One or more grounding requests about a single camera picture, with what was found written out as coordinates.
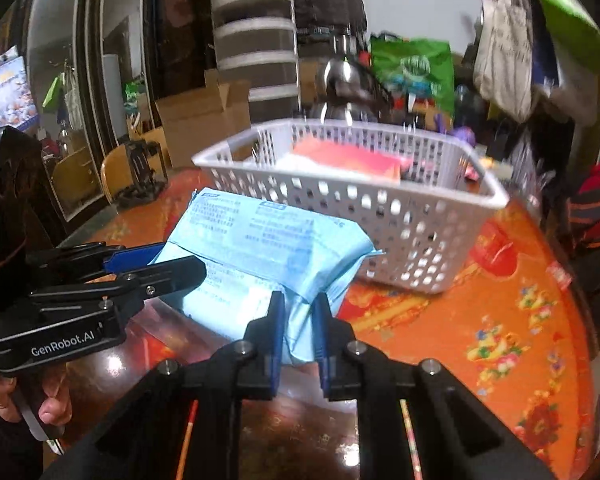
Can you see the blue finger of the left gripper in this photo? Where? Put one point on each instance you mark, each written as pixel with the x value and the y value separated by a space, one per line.
pixel 130 262
pixel 130 287

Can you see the pink white tissue pack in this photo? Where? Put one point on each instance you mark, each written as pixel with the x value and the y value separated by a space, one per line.
pixel 347 159

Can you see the stainless steel kettle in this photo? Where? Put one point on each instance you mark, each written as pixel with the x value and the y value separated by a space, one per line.
pixel 336 81

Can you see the wooden chair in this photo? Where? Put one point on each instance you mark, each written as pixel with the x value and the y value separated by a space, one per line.
pixel 116 170

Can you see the green shopping bag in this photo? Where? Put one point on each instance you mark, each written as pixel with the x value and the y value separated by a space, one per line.
pixel 422 67

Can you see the brown cardboard box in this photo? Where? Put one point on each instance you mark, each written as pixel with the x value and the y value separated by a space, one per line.
pixel 196 119

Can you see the light blue wipes pack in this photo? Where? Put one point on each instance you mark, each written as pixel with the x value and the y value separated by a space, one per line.
pixel 252 248

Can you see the purple plastic cup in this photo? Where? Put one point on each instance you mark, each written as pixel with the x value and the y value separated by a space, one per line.
pixel 444 125

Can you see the grey stacked drawer unit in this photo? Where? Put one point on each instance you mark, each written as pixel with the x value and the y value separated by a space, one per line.
pixel 256 41

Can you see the lime green bag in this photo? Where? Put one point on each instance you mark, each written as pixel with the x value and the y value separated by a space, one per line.
pixel 573 28

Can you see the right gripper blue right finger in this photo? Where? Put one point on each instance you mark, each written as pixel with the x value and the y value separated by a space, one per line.
pixel 337 352

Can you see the clear zip bag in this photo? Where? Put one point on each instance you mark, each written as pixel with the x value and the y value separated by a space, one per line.
pixel 169 324

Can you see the red black jacket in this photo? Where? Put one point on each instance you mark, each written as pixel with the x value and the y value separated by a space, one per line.
pixel 581 235

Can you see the person's left hand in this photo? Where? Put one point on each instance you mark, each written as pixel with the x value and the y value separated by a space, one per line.
pixel 55 407

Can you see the navy white tote bag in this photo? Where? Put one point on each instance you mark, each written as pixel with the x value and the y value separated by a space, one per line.
pixel 559 79

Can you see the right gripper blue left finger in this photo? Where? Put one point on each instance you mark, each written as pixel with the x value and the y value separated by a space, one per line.
pixel 261 371

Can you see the black bag on shelf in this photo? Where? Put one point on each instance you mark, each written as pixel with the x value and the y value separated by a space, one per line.
pixel 330 27

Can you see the white perforated plastic basket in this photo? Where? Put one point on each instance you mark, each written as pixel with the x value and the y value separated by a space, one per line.
pixel 424 221

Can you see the beige canvas tote bag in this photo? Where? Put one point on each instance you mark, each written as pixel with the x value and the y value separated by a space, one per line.
pixel 503 67

